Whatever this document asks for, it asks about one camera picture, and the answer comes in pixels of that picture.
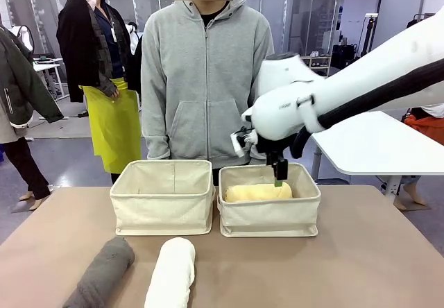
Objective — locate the bystander in white top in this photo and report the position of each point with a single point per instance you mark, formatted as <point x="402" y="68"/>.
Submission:
<point x="412" y="190"/>

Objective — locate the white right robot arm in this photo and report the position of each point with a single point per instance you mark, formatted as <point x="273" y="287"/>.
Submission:
<point x="329" y="93"/>

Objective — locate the black equipment case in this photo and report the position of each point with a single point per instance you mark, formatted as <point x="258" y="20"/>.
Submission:
<point x="343" y="56"/>

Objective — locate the bystander black coat yellow skirt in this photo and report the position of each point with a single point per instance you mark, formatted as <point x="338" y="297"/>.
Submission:
<point x="104" y="61"/>

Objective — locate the cream fabric basket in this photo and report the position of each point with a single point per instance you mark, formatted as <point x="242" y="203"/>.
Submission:
<point x="267" y="211"/>
<point x="163" y="200"/>

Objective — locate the black tripod pole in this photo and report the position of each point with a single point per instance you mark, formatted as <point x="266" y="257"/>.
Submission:
<point x="368" y="34"/>

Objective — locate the person in grey hoodie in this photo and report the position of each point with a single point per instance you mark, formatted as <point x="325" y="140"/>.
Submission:
<point x="206" y="79"/>

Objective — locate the white towel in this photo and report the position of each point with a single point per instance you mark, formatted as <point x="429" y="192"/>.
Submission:
<point x="171" y="273"/>

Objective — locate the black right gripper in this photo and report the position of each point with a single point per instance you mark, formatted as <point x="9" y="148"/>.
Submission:
<point x="275" y="145"/>

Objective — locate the yellow towel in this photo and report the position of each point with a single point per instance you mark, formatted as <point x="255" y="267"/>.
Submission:
<point x="249" y="193"/>

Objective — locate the white side table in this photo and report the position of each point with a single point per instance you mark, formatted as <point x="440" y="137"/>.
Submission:
<point x="374" y="145"/>

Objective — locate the white background desk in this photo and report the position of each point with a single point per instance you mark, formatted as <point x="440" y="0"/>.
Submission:
<point x="48" y="65"/>

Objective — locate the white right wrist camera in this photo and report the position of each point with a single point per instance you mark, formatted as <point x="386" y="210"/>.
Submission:
<point x="241" y="143"/>

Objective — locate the grey towel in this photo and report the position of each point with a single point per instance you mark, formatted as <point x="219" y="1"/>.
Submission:
<point x="104" y="273"/>

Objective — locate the wooden shoe rack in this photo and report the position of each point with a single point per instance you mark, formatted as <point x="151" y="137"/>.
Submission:
<point x="317" y="60"/>

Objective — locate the bystander in dark green jacket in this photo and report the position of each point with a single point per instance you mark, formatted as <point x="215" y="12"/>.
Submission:
<point x="17" y="89"/>

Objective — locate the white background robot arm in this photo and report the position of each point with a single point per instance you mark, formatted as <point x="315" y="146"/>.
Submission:
<point x="133" y="30"/>
<point x="21" y="34"/>

